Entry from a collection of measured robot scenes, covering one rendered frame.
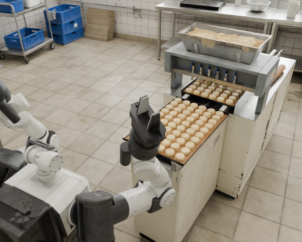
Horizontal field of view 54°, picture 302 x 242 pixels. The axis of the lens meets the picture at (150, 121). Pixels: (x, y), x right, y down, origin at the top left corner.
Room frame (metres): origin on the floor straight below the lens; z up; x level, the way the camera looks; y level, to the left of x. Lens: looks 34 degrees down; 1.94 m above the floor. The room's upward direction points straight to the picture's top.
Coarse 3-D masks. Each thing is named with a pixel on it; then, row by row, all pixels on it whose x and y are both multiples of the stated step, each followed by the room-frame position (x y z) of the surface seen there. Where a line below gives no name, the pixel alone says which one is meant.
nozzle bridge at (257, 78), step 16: (176, 48) 2.10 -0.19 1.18; (176, 64) 2.09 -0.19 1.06; (192, 64) 2.02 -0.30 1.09; (208, 64) 1.95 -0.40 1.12; (224, 64) 1.80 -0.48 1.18; (240, 64) 1.80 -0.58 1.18; (256, 64) 1.80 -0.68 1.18; (272, 64) 1.80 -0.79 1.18; (176, 80) 2.13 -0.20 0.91; (208, 80) 1.89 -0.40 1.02; (224, 80) 1.84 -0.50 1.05; (240, 80) 1.82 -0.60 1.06; (256, 80) 1.76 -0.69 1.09; (272, 80) 1.86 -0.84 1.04; (256, 112) 1.75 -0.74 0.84
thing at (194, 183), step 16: (224, 128) 1.73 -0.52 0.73; (208, 144) 1.50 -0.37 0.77; (160, 160) 1.26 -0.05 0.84; (192, 160) 1.30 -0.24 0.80; (208, 160) 1.53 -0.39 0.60; (176, 176) 1.20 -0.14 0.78; (192, 176) 1.32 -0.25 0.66; (208, 176) 1.57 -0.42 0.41; (176, 192) 1.19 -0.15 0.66; (192, 192) 1.35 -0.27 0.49; (208, 192) 1.62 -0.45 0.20; (176, 208) 1.19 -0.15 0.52; (192, 208) 1.37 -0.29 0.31; (144, 224) 1.32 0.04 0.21; (160, 224) 1.25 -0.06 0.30; (176, 224) 1.19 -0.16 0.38; (192, 224) 1.41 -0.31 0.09; (160, 240) 1.24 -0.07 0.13; (176, 240) 1.20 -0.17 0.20
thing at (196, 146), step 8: (168, 104) 1.77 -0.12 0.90; (192, 112) 1.66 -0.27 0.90; (184, 120) 1.57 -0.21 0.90; (176, 128) 1.48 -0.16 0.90; (200, 128) 1.48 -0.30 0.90; (128, 136) 1.40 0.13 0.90; (192, 136) 1.40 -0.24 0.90; (160, 144) 1.32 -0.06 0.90; (200, 144) 1.32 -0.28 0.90; (176, 152) 1.25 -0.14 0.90; (192, 152) 1.25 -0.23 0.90; (176, 160) 1.19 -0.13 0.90; (184, 160) 1.19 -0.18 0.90
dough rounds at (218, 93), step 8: (192, 88) 1.98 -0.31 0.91; (200, 88) 1.97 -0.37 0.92; (208, 88) 1.97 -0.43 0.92; (216, 88) 2.00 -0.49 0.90; (200, 96) 1.88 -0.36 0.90; (208, 96) 1.88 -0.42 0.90; (216, 96) 1.88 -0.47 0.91; (224, 96) 1.85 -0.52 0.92; (232, 96) 1.85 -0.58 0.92; (240, 96) 1.88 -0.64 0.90; (232, 104) 1.77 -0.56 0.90
